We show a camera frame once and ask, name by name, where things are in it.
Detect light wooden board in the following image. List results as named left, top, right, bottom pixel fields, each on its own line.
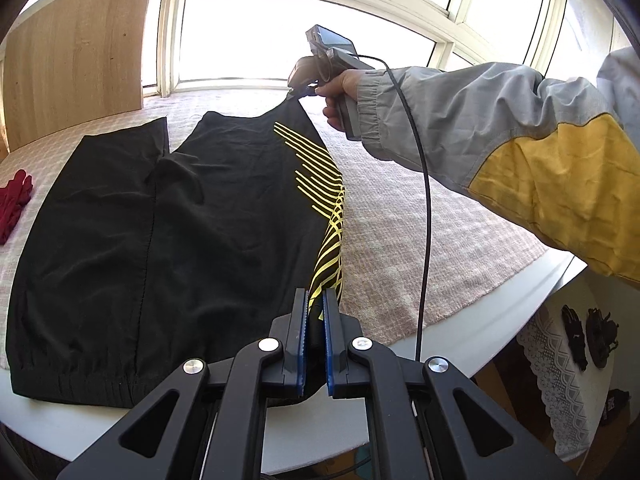
left=0, top=0, right=160, bottom=153

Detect dark red garment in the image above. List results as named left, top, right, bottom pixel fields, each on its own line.
left=0, top=169, right=35, bottom=247

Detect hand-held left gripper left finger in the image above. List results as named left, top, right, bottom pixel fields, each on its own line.
left=56, top=287, right=311, bottom=480

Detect person's right hand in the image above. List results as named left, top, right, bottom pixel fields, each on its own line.
left=316, top=68, right=365, bottom=130

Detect person's right forearm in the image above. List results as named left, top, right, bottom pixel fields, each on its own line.
left=357, top=47, right=640, bottom=278

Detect dark shoe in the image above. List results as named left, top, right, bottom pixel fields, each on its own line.
left=585, top=307, right=621, bottom=370
left=560, top=304, right=590, bottom=372

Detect black cable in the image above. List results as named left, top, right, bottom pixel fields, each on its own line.
left=347, top=54, right=432, bottom=362

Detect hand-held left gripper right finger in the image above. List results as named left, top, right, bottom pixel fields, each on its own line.
left=321, top=287, right=576, bottom=480

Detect white lace cloth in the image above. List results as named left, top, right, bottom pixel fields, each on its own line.
left=515, top=305, right=608, bottom=461

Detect white window frame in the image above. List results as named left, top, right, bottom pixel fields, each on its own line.
left=142, top=0, right=640, bottom=98

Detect plaid blanket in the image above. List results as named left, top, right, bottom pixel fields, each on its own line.
left=0, top=87, right=548, bottom=351

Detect black bag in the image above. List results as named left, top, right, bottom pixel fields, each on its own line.
left=600, top=389, right=632, bottom=427

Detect black pants with yellow stripes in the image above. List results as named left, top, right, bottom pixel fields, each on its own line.
left=5, top=92, right=347, bottom=408

